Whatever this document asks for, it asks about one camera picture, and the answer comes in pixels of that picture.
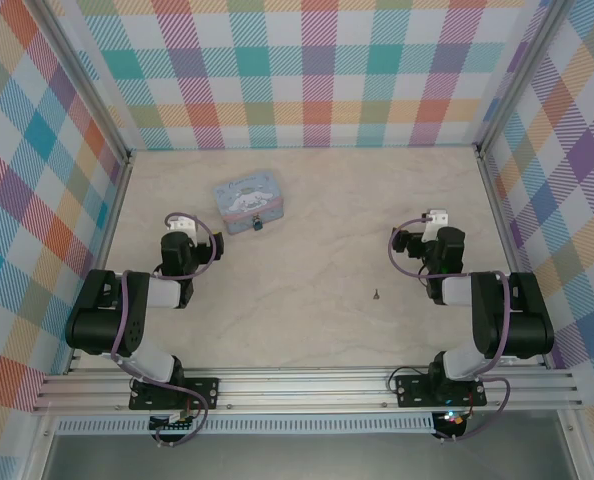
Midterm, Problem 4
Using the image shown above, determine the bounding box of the blue cartoon tin box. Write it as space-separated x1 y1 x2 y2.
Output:
212 169 286 238

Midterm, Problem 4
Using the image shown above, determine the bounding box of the electronics board with LED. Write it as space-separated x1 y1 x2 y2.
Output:
432 409 467 432

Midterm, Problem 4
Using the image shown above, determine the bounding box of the small electronics board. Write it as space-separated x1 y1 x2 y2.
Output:
148 411 199 432

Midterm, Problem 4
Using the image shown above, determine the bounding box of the grey metal panel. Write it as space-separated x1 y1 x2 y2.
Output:
40 430 581 480

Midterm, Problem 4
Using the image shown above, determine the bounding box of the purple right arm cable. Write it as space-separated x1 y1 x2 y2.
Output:
387 215 512 444

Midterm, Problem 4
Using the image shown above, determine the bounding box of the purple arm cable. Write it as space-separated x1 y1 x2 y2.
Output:
387 215 512 444
109 211 217 447

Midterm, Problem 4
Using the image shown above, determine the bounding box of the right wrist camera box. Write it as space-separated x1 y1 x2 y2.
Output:
423 208 451 243

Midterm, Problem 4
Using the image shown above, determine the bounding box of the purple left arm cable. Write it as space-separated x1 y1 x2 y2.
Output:
109 211 217 447

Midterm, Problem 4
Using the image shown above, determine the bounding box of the aluminium side rail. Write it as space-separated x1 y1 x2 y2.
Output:
64 149 134 377
475 147 554 370

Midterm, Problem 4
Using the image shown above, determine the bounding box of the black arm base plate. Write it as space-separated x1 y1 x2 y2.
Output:
128 376 221 412
393 371 489 409

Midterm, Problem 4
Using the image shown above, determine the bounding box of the aluminium mounting rail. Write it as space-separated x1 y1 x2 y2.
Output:
31 366 584 414

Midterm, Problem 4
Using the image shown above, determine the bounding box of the white slotted cable duct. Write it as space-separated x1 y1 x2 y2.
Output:
55 411 436 436

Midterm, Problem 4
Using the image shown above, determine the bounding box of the aluminium frame post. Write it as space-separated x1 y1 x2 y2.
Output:
474 0 576 156
26 0 134 164

